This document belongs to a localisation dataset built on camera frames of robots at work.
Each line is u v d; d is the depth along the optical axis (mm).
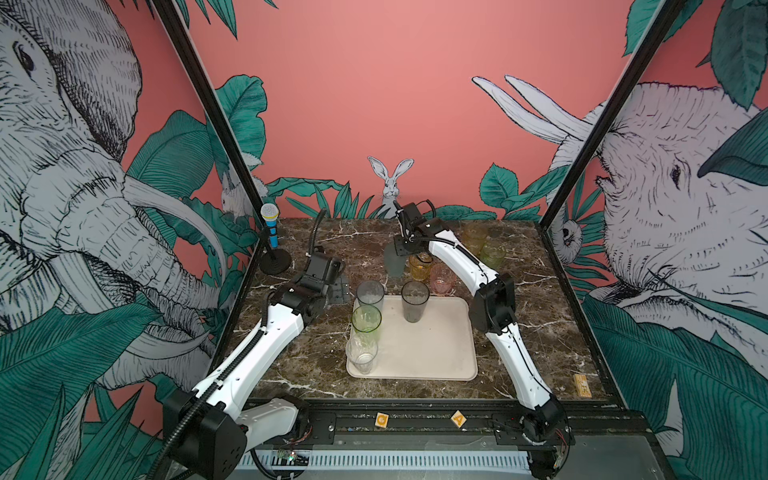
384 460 701
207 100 834
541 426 640
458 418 747
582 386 805
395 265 1063
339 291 723
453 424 750
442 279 1009
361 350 835
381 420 747
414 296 934
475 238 1145
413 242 746
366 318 859
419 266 1041
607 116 881
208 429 371
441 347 894
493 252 1076
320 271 592
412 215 799
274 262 1067
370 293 919
